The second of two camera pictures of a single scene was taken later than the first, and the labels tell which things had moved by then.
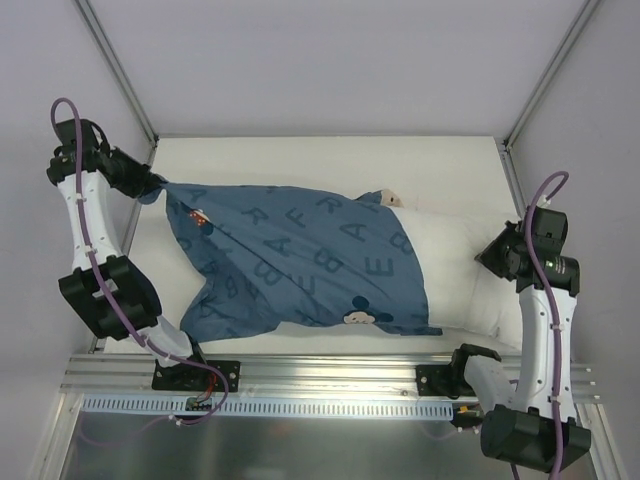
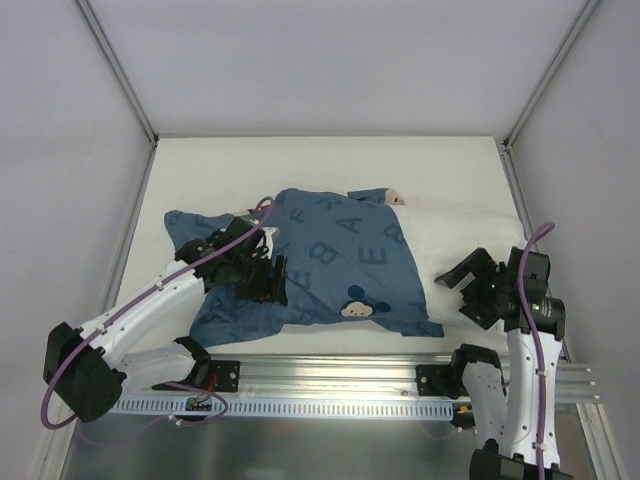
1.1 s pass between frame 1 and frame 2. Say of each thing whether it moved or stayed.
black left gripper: moved
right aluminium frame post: stayed
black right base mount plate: stayed
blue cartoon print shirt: moved
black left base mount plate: stayed
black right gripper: moved
